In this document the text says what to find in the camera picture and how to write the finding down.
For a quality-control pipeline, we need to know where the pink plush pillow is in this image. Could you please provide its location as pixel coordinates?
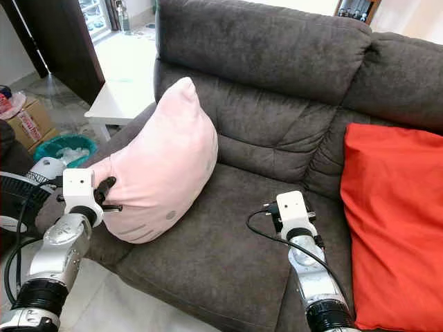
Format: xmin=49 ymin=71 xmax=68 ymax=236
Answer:
xmin=102 ymin=76 xmax=219 ymax=244

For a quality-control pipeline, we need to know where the dark grey fabric sofa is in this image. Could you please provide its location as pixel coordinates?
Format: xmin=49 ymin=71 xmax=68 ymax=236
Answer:
xmin=35 ymin=0 xmax=443 ymax=332

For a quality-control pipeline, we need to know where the red pillow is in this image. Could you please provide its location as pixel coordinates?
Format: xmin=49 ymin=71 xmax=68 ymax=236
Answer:
xmin=339 ymin=122 xmax=443 ymax=331

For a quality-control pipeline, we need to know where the printed floor mat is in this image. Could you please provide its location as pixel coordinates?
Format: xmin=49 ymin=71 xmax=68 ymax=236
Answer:
xmin=130 ymin=24 xmax=157 ymax=38

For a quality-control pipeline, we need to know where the teal plastic basket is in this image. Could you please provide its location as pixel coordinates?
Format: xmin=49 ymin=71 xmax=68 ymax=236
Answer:
xmin=33 ymin=133 xmax=98 ymax=169

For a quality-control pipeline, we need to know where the black standing fan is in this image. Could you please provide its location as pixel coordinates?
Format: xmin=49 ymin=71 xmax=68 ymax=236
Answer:
xmin=0 ymin=157 xmax=67 ymax=240

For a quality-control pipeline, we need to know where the white side table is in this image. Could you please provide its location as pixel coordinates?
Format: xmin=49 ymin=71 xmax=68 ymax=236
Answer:
xmin=84 ymin=35 xmax=160 ymax=143

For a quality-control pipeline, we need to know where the cardboard box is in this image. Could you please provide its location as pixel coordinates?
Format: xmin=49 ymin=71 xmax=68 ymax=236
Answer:
xmin=3 ymin=97 xmax=60 ymax=154

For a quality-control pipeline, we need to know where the dark brown door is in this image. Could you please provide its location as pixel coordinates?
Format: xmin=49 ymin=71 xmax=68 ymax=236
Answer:
xmin=0 ymin=0 xmax=106 ymax=106

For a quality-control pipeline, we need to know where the shoe rack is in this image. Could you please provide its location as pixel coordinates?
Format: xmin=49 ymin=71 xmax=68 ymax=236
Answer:
xmin=80 ymin=0 xmax=113 ymax=33

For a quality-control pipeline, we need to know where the clear bottle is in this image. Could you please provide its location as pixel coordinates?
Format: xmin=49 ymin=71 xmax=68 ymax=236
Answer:
xmin=114 ymin=0 xmax=131 ymax=33

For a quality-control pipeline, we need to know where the brown wooden cabinet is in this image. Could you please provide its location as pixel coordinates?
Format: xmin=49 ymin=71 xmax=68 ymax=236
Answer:
xmin=332 ymin=0 xmax=381 ymax=25

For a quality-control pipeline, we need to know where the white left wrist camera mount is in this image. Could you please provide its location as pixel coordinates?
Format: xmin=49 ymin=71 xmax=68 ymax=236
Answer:
xmin=62 ymin=168 xmax=105 ymax=221

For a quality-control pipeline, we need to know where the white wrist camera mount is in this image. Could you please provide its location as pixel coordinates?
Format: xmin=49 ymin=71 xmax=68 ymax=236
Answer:
xmin=275 ymin=191 xmax=317 ymax=239
xmin=62 ymin=168 xmax=105 ymax=221

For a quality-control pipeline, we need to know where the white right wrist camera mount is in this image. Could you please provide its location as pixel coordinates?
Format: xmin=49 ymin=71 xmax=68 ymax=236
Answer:
xmin=275 ymin=191 xmax=317 ymax=239

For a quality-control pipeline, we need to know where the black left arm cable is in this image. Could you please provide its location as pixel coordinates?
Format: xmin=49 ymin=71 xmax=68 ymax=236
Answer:
xmin=3 ymin=178 xmax=66 ymax=305

